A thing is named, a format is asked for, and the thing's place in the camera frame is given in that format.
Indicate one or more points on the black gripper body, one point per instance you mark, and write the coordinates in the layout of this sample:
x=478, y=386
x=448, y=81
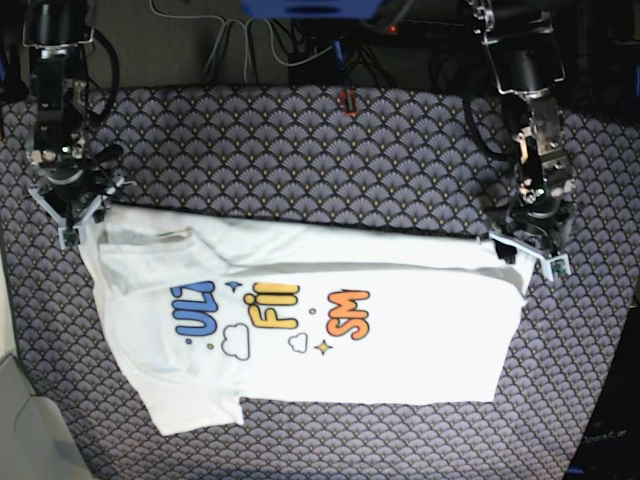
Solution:
x=547, y=217
x=63, y=169

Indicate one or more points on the white printed T-shirt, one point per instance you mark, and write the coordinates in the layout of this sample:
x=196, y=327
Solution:
x=202, y=312

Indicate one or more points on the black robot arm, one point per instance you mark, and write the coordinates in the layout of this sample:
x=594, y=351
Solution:
x=55, y=34
x=521, y=47

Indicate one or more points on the purple fan-pattern table mat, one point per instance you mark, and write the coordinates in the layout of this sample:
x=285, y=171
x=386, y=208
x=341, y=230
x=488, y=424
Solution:
x=405, y=160

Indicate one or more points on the black power strip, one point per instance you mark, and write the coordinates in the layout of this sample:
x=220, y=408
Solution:
x=436, y=28

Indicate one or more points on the red black clamp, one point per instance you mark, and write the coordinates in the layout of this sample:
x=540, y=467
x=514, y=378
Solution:
x=348, y=101

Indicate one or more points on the grey plastic bin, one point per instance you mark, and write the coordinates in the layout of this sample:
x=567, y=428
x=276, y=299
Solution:
x=35, y=440

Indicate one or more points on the blue box at top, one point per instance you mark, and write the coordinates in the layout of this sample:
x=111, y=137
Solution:
x=311, y=9

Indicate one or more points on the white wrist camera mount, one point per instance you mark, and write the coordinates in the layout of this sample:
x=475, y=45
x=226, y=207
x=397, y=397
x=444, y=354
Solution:
x=71, y=209
x=529, y=259

